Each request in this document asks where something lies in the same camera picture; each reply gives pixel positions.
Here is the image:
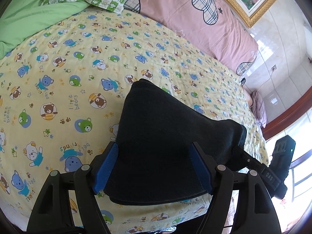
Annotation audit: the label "thin charger cable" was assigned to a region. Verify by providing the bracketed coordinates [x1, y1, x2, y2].
[245, 69, 275, 95]

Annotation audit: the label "yellow bear print bed sheet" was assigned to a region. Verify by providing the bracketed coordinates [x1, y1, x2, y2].
[0, 6, 270, 234]

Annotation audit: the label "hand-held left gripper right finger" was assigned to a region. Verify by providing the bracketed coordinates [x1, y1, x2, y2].
[190, 141, 283, 234]

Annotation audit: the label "pink pillow with plaid hearts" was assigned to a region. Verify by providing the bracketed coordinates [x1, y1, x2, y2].
[124, 0, 259, 76]

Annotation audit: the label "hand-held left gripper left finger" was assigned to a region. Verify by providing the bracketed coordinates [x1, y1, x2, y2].
[26, 141, 119, 234]

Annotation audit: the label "light green blanket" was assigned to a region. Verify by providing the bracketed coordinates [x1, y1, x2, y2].
[0, 0, 89, 59]

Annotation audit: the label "black pants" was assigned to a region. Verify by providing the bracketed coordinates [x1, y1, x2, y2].
[104, 79, 248, 206]

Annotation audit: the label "brown wooden window frame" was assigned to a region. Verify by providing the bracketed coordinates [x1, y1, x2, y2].
[262, 97, 312, 142]

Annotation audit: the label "pink plaid cloth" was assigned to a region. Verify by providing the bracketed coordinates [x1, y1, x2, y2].
[251, 90, 268, 128]

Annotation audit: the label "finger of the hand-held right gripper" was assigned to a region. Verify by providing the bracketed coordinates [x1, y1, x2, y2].
[233, 145, 266, 173]

